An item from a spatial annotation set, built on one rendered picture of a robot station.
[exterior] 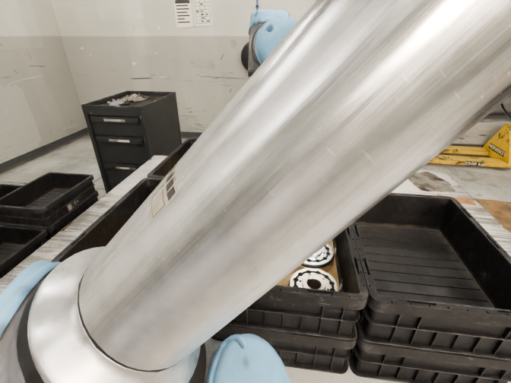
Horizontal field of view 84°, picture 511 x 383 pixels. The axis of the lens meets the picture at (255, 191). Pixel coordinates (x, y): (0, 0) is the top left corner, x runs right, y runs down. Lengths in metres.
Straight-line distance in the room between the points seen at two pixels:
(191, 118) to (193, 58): 0.77
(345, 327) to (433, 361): 0.18
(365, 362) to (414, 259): 0.28
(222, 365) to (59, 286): 0.13
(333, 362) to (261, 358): 0.40
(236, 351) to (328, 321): 0.34
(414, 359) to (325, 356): 0.16
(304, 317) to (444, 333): 0.24
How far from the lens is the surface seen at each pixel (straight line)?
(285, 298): 0.53
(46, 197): 2.06
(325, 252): 0.72
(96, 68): 4.79
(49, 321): 0.20
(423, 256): 0.85
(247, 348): 0.29
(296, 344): 0.65
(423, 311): 0.58
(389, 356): 0.68
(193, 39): 4.11
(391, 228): 0.92
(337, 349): 0.66
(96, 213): 1.29
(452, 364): 0.73
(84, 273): 0.20
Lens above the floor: 1.32
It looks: 28 degrees down
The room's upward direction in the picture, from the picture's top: straight up
